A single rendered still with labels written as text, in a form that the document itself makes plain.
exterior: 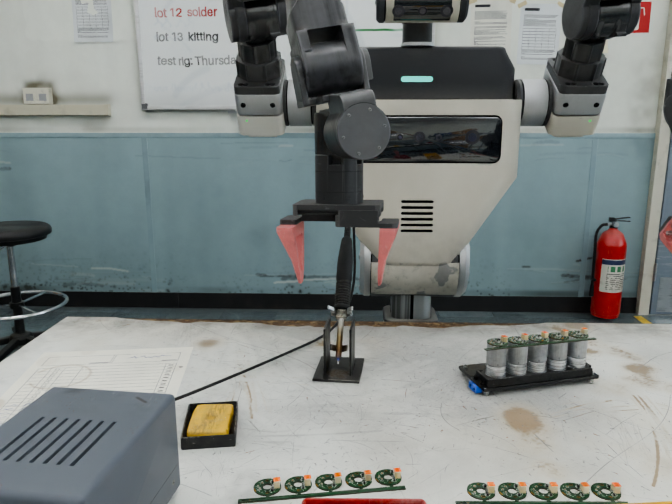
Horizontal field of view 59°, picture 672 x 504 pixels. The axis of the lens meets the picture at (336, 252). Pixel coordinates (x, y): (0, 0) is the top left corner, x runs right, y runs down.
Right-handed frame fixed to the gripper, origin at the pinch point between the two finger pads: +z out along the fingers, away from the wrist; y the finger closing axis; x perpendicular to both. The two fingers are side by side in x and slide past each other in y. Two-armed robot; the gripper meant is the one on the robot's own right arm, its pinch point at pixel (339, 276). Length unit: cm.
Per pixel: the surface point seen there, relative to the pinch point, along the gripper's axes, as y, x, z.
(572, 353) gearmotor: 28.8, 4.5, 10.1
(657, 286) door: 139, 273, 64
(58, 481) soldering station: -13.3, -37.7, 5.5
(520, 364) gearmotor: 22.0, 1.1, 10.6
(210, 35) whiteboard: -102, 244, -71
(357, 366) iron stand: 1.6, 4.8, 13.3
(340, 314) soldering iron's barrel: -0.7, 5.1, 6.3
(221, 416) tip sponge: -11.1, -13.0, 12.7
